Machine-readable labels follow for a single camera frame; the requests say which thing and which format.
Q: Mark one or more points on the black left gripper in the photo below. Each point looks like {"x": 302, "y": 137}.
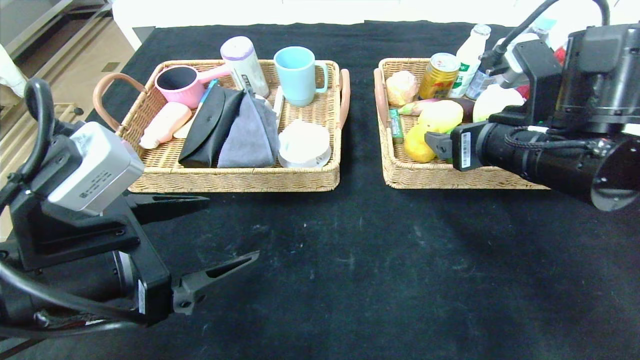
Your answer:
{"x": 151, "y": 280}

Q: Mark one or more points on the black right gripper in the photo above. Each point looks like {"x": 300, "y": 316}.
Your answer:
{"x": 465, "y": 145}

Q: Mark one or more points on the yellow pear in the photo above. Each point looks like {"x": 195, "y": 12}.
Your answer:
{"x": 417, "y": 147}

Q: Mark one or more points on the yellow lemon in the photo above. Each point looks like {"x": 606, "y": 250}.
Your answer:
{"x": 440, "y": 116}

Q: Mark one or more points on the green white napa cabbage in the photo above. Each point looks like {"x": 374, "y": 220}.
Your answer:
{"x": 492, "y": 100}

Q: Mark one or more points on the black glasses case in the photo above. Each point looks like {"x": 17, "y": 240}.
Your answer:
{"x": 207, "y": 130}

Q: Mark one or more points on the grey towel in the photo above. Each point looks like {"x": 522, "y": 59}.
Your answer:
{"x": 250, "y": 140}

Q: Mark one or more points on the white plate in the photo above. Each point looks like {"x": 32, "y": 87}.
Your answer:
{"x": 305, "y": 145}

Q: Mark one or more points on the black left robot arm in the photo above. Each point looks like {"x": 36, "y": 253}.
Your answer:
{"x": 10, "y": 305}

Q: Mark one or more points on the purple eggplant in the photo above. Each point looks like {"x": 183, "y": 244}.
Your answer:
{"x": 412, "y": 107}

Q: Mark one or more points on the small green candy pack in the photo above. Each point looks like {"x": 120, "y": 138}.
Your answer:
{"x": 394, "y": 125}

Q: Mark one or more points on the gold drink can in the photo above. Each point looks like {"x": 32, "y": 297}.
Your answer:
{"x": 437, "y": 75}

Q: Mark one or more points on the small blue lid bottle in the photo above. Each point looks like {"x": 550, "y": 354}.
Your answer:
{"x": 477, "y": 85}

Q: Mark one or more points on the white milk bottle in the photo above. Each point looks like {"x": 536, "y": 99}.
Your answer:
{"x": 470, "y": 50}

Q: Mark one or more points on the pink lotion bottle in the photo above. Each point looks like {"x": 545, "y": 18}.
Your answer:
{"x": 167, "y": 122}

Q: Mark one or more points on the black tablecloth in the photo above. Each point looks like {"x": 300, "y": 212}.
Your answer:
{"x": 375, "y": 275}

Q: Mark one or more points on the red drink can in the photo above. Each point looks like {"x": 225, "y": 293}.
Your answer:
{"x": 561, "y": 55}

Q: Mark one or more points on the teal mug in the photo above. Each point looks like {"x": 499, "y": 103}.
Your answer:
{"x": 298, "y": 80}

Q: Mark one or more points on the clear water bottle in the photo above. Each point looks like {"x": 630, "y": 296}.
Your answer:
{"x": 542, "y": 27}

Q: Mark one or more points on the white pen pink tip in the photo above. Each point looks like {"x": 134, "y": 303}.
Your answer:
{"x": 278, "y": 102}

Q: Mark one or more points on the beige tumbler purple lid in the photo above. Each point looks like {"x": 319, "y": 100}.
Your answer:
{"x": 246, "y": 70}

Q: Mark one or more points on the gold metal rack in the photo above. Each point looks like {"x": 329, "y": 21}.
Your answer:
{"x": 65, "y": 106}

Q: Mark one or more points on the white table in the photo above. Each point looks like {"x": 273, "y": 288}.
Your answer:
{"x": 142, "y": 15}

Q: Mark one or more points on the white hanging cloth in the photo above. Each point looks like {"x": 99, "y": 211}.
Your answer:
{"x": 10, "y": 75}

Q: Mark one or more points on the beige framed wooden bench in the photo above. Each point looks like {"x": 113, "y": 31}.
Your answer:
{"x": 75, "y": 22}

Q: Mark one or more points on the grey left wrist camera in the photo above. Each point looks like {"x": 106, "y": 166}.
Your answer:
{"x": 95, "y": 170}

